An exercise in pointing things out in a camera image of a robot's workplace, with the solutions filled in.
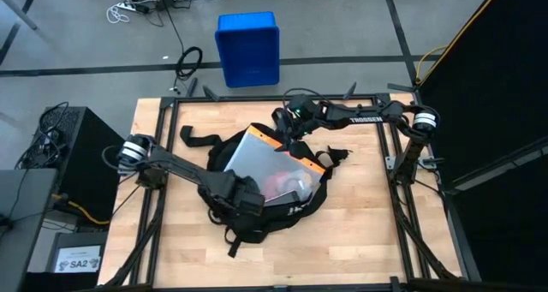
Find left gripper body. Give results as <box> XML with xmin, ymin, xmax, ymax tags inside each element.
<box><xmin>233</xmin><ymin>176</ymin><xmax>266</xmax><ymax>218</ymax></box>

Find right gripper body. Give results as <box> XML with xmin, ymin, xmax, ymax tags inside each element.
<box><xmin>271</xmin><ymin>93</ymin><xmax>320</xmax><ymax>138</ymax></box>

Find black backpack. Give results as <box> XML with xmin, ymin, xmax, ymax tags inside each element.
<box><xmin>179</xmin><ymin>122</ymin><xmax>353</xmax><ymax>259</ymax></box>

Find mesh zip pouch orange trim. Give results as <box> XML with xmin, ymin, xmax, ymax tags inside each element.
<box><xmin>223</xmin><ymin>123</ymin><xmax>327</xmax><ymax>206</ymax></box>

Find blue plastic bin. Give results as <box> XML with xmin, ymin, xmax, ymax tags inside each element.
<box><xmin>214</xmin><ymin>11</ymin><xmax>282</xmax><ymax>89</ymax></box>

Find black computer tower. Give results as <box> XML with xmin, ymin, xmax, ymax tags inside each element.
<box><xmin>32</xmin><ymin>106</ymin><xmax>128</xmax><ymax>224</ymax></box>

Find black case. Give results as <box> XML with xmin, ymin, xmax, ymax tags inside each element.
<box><xmin>45</xmin><ymin>231</ymin><xmax>108</xmax><ymax>292</ymax></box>

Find white SA2 label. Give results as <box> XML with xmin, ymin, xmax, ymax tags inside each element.
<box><xmin>54</xmin><ymin>245</ymin><xmax>103</xmax><ymax>274</ymax></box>

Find black backdrop panel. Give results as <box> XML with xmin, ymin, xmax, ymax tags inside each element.
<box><xmin>413</xmin><ymin>0</ymin><xmax>548</xmax><ymax>292</ymax></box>

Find white power strip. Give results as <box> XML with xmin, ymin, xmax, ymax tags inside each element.
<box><xmin>117</xmin><ymin>1</ymin><xmax>149</xmax><ymax>14</ymax></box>

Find black metal beam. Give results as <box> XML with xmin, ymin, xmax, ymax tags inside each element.
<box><xmin>447</xmin><ymin>135</ymin><xmax>548</xmax><ymax>190</ymax></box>

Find grey desk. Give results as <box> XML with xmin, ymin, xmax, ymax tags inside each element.
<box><xmin>0</xmin><ymin>168</ymin><xmax>59</xmax><ymax>292</ymax></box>

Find grey metal leg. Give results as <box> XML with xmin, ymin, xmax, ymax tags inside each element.
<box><xmin>0</xmin><ymin>0</ymin><xmax>39</xmax><ymax>31</ymax></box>

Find black metal table frame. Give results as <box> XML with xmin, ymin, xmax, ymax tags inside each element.
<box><xmin>100</xmin><ymin>77</ymin><xmax>485</xmax><ymax>292</ymax></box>

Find coiled black cable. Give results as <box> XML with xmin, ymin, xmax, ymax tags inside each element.
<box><xmin>173</xmin><ymin>46</ymin><xmax>204</xmax><ymax>94</ymax></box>

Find thin yellow cable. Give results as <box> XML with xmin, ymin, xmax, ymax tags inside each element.
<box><xmin>415</xmin><ymin>45</ymin><xmax>449</xmax><ymax>86</ymax></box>

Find thick yellow cable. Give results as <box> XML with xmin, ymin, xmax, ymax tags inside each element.
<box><xmin>51</xmin><ymin>193</ymin><xmax>111</xmax><ymax>226</ymax></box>

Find black cable bundle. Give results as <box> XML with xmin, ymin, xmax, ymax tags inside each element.
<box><xmin>15</xmin><ymin>101</ymin><xmax>72</xmax><ymax>171</ymax></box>

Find white cable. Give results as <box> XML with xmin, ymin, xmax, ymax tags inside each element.
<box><xmin>105</xmin><ymin>3</ymin><xmax>130</xmax><ymax>25</ymax></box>

